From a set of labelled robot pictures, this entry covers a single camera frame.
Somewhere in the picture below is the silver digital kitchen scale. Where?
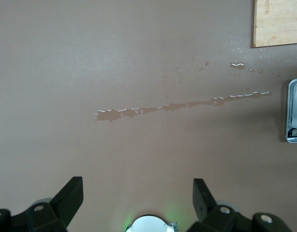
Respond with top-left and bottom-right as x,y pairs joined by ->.
284,77 -> 297,143

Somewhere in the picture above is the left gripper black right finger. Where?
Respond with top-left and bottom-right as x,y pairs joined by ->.
187,178 -> 292,232

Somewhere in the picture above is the wooden cutting board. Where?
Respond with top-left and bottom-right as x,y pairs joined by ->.
253,0 -> 297,48

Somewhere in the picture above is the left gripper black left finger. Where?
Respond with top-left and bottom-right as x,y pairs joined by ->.
0,176 -> 84,232

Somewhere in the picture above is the long spilled liquid streak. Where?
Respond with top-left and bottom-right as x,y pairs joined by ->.
89,90 -> 272,124

